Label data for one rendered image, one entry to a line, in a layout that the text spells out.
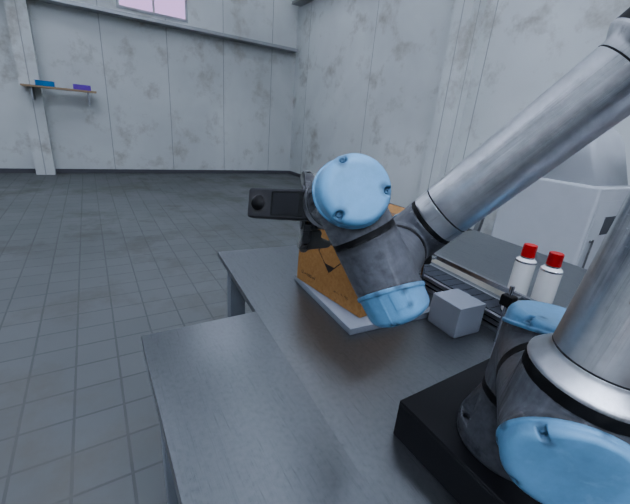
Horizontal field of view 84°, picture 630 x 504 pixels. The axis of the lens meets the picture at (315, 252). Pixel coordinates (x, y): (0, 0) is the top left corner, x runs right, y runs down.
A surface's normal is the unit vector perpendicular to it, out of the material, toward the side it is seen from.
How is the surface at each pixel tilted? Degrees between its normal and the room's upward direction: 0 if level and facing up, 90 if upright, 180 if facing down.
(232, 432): 0
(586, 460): 100
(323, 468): 0
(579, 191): 90
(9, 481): 0
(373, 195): 72
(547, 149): 105
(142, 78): 90
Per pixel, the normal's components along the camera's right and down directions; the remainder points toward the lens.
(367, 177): 0.14, 0.04
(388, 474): 0.08, -0.94
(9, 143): 0.52, 0.33
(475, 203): -0.18, 0.55
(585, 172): -0.86, 0.11
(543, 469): -0.44, 0.42
